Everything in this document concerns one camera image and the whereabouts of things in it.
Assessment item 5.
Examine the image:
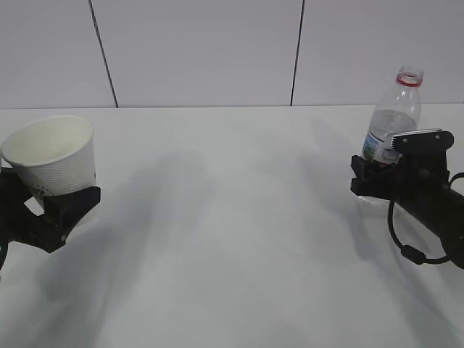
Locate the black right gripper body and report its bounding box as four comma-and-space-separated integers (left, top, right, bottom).
350, 152, 450, 199

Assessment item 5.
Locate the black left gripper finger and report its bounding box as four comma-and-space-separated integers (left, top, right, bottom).
1, 167, 32, 218
43, 186, 101, 228

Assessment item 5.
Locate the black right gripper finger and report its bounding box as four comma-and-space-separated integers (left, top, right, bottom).
351, 155, 384, 181

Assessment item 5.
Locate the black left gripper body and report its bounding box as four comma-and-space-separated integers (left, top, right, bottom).
1, 203, 73, 253

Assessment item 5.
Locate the white paper cup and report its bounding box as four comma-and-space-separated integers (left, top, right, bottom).
1, 115, 96, 205

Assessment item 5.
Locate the clear plastic water bottle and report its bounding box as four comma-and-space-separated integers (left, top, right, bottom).
352, 65, 425, 206

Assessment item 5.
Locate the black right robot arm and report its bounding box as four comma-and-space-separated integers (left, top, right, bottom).
350, 152, 463, 268

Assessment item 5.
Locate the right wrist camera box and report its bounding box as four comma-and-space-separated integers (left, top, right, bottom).
391, 128, 454, 156

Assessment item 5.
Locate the black right camera cable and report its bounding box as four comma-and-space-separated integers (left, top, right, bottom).
387, 172, 464, 265

